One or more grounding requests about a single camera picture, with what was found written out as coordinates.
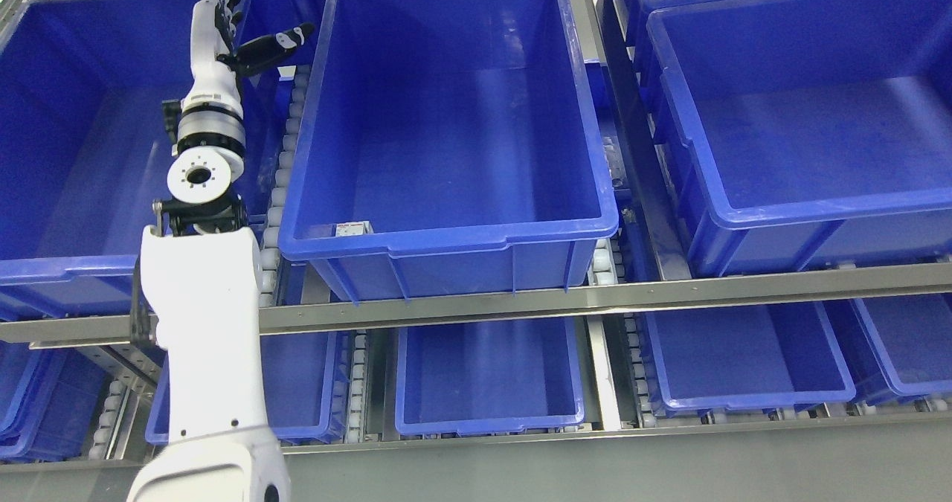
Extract blue bin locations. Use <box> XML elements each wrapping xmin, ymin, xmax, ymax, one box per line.
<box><xmin>0</xmin><ymin>0</ymin><xmax>298</xmax><ymax>321</ymax></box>
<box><xmin>144</xmin><ymin>331</ymin><xmax>350</xmax><ymax>446</ymax></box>
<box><xmin>646</xmin><ymin>0</ymin><xmax>951</xmax><ymax>277</ymax></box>
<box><xmin>1</xmin><ymin>349</ymin><xmax>108</xmax><ymax>463</ymax></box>
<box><xmin>278</xmin><ymin>0</ymin><xmax>618</xmax><ymax>304</ymax></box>
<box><xmin>394</xmin><ymin>317</ymin><xmax>585</xmax><ymax>437</ymax></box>
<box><xmin>823</xmin><ymin>293</ymin><xmax>951</xmax><ymax>406</ymax></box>
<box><xmin>637</xmin><ymin>302</ymin><xmax>858</xmax><ymax>418</ymax></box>

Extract steel shelf rail upper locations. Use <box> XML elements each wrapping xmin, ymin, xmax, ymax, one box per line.
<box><xmin>0</xmin><ymin>261</ymin><xmax>952</xmax><ymax>345</ymax></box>

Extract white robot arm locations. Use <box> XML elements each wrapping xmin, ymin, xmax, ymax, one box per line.
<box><xmin>128</xmin><ymin>100</ymin><xmax>292</xmax><ymax>501</ymax></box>

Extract blue bin upper left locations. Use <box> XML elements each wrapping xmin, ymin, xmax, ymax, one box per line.
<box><xmin>0</xmin><ymin>0</ymin><xmax>298</xmax><ymax>321</ymax></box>

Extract blue bin lower centre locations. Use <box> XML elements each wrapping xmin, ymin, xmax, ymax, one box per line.
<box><xmin>394</xmin><ymin>317</ymin><xmax>585</xmax><ymax>437</ymax></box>

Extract blue bin lower far right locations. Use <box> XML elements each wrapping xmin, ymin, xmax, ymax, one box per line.
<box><xmin>823</xmin><ymin>293</ymin><xmax>951</xmax><ymax>406</ymax></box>

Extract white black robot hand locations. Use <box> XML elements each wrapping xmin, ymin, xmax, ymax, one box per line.
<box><xmin>181</xmin><ymin>0</ymin><xmax>316</xmax><ymax>118</ymax></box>

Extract blue bin lower far left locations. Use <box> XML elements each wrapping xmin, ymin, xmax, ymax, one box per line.
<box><xmin>1</xmin><ymin>349</ymin><xmax>108</xmax><ymax>463</ymax></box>

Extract steel shelf rail lower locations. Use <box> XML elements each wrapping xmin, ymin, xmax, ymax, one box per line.
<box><xmin>0</xmin><ymin>410</ymin><xmax>952</xmax><ymax>474</ymax></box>

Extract blue bin upper right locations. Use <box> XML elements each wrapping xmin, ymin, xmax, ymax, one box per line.
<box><xmin>646</xmin><ymin>0</ymin><xmax>951</xmax><ymax>277</ymax></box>

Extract blue bin upper centre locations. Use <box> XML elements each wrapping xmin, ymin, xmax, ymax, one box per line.
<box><xmin>278</xmin><ymin>0</ymin><xmax>618</xmax><ymax>304</ymax></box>

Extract white circuit breaker red switches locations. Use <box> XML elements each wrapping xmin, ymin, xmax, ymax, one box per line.
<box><xmin>333</xmin><ymin>221</ymin><xmax>374</xmax><ymax>237</ymax></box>

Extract steel shelf rail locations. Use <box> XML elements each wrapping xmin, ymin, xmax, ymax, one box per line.
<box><xmin>0</xmin><ymin>261</ymin><xmax>952</xmax><ymax>345</ymax></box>
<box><xmin>0</xmin><ymin>410</ymin><xmax>952</xmax><ymax>474</ymax></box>

